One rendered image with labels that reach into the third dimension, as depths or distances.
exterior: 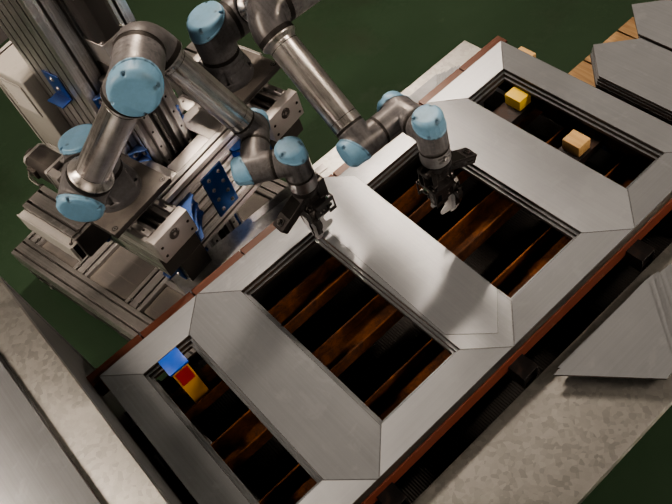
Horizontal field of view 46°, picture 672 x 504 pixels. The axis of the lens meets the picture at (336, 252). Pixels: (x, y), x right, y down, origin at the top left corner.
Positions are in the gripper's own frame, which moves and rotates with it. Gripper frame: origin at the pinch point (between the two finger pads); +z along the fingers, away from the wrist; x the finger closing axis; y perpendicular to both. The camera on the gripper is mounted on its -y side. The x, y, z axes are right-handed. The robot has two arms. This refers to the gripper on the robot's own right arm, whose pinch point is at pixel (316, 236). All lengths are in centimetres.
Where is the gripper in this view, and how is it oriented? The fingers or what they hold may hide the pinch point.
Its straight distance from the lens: 220.2
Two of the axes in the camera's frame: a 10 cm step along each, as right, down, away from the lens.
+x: -6.4, -5.3, 5.6
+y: 7.3, -6.3, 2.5
